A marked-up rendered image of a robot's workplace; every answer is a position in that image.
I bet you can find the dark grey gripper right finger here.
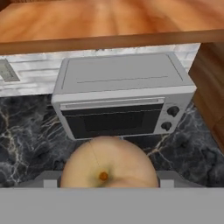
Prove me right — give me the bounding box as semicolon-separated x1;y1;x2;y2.
155;170;205;189

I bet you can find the dark toaster oven knob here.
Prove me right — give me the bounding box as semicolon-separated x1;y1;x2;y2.
166;105;181;118
160;121;173;132

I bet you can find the wooden tall cabinet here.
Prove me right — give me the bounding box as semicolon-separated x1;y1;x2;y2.
187;41;224;156

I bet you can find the wooden wall cabinet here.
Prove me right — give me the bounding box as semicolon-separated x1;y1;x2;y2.
0;0;224;56

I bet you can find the peach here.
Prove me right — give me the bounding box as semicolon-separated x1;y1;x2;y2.
59;136;160;189

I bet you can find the grey wall socket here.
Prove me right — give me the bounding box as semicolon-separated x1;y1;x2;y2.
0;59;21;83

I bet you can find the grey toaster oven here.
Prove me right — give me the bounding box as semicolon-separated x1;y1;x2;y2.
51;52;198;142

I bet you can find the toaster oven door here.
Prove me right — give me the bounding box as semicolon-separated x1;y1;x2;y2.
59;96;166;140

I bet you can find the toaster oven door handle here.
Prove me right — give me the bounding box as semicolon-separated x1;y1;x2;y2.
64;98;165;109

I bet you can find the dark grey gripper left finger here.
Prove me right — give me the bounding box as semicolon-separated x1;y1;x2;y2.
17;170;66;189

